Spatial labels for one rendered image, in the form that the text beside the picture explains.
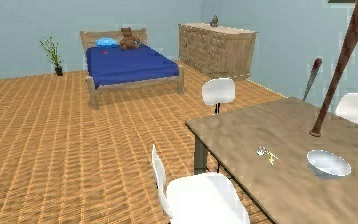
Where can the white bowl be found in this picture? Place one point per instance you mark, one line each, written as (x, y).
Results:
(328, 164)

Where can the green house plant in pot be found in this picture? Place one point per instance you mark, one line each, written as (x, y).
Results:
(53, 55)

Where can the brown baseball bat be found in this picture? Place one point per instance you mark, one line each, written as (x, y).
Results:
(340, 66)

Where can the grey and red baseball bat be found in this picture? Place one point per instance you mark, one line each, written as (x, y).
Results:
(313, 76)

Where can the small grey statuette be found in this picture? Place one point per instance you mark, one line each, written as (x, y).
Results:
(214, 21)

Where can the wooden table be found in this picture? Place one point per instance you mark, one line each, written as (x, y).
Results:
(287, 166)

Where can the brown teddy bear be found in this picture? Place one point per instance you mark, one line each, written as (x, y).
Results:
(129, 39)

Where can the dark framed picture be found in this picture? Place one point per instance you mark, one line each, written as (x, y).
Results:
(342, 1)

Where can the wooden bed with blue cover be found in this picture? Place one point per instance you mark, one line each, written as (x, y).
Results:
(130, 65)

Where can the white chair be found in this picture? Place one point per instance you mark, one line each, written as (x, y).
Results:
(218, 91)
(355, 108)
(200, 200)

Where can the wooden chest of drawers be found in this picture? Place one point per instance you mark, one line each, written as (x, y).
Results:
(217, 50)

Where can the light blue pillow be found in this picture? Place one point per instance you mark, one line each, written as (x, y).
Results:
(106, 42)

